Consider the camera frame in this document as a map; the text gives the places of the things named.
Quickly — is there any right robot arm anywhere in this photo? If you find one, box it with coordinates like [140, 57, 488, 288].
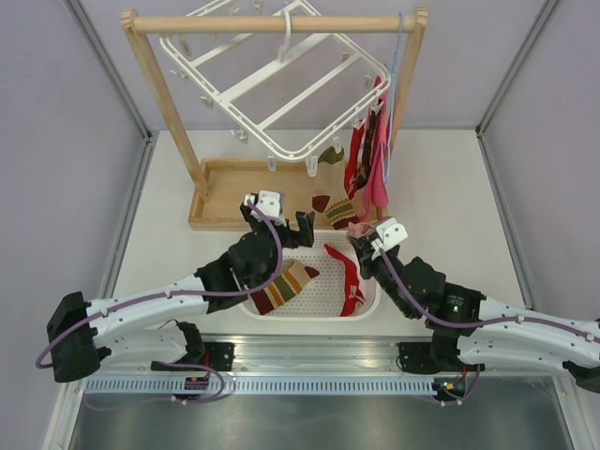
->
[347, 229, 599, 393]

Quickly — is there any pink sock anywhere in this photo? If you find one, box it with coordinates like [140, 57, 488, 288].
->
[347, 222, 373, 239]

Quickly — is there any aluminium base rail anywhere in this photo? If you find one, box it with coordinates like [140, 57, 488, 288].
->
[63, 333, 577, 376]

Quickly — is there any brown yellow diamond sock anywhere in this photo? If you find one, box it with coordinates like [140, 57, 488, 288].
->
[357, 112, 380, 189]

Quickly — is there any red bear sock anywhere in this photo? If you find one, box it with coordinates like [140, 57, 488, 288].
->
[324, 244, 366, 317]

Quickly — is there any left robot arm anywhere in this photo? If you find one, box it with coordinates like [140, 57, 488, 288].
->
[36, 190, 315, 383]

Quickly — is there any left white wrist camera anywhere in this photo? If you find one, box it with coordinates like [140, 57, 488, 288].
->
[242, 189, 286, 225]

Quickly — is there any beige striped sock maroon toe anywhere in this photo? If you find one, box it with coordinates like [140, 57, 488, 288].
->
[250, 259, 320, 315]

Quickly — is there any white clip drying hanger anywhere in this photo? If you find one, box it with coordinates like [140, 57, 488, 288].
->
[159, 1, 391, 175]

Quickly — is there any light blue wire hanger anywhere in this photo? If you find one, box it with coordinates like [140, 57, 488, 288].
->
[382, 13, 404, 186]

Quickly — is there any wooden clothes rack frame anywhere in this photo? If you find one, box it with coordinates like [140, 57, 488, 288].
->
[121, 1, 428, 231]

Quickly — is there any red sock white pattern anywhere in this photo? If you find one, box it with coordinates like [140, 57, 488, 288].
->
[344, 124, 366, 200]

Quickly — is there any white perforated plastic basket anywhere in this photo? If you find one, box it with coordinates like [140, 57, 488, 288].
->
[239, 230, 381, 322]

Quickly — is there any white slotted cable duct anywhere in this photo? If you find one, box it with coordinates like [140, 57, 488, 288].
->
[85, 375, 437, 396]

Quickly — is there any pink towel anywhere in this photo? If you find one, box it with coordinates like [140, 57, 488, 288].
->
[361, 92, 389, 221]

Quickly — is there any beige striped sock olive toe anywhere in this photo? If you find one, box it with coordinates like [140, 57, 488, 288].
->
[311, 146, 358, 230]

